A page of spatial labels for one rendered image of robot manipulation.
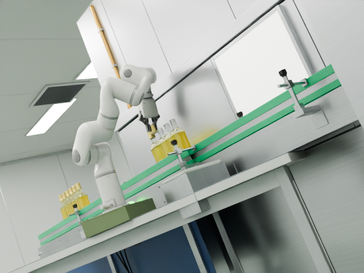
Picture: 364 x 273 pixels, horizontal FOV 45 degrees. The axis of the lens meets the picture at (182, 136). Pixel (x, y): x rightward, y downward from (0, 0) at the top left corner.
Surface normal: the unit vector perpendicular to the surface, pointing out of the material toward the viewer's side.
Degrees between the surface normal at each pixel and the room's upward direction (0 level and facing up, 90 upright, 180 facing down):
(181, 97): 90
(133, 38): 90
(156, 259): 90
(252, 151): 90
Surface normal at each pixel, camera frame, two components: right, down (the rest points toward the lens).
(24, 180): 0.59, -0.38
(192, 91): -0.72, 0.16
